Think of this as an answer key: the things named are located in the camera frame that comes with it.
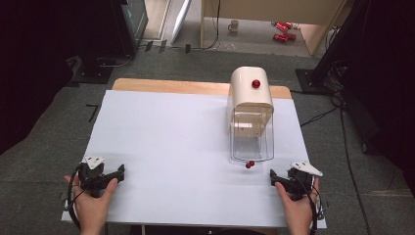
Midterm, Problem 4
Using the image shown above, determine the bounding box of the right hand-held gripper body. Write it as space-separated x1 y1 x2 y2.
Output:
283 161 324 202

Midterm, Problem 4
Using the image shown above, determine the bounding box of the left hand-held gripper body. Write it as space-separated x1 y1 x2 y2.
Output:
78 155 114 199

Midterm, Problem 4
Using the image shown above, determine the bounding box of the person's left hand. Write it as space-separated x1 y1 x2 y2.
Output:
64 174 119 235

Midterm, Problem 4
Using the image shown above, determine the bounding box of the person's right hand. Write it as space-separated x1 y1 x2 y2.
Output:
274 177 321 235

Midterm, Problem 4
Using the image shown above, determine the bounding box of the white table cover sheet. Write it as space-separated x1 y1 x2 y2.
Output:
61 89 328 229

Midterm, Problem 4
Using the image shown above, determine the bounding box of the black stand base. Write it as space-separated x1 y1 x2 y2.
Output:
71 55 115 85

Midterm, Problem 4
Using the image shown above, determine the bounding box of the black stand with base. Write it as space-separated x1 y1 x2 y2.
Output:
295 0 371 96

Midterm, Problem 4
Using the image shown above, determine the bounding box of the black cabinet with glass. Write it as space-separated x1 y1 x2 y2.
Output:
109 0 150 57

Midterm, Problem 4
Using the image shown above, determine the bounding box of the white leaning board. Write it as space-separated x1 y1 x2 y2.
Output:
170 0 193 45

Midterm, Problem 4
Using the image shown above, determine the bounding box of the light wooden shelf unit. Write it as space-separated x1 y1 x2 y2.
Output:
200 0 347 57

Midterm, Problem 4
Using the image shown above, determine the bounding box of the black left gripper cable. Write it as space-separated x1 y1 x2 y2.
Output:
66 164 84 230

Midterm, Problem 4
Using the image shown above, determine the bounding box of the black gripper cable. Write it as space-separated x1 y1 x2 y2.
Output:
66 164 84 230
292 174 322 235

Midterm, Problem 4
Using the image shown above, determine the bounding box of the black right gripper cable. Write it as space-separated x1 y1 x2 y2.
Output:
292 174 322 235

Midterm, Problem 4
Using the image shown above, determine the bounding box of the black floor cable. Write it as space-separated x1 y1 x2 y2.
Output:
300 92 373 235

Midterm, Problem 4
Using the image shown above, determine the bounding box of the black hanging cable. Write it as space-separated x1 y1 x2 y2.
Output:
190 0 221 51

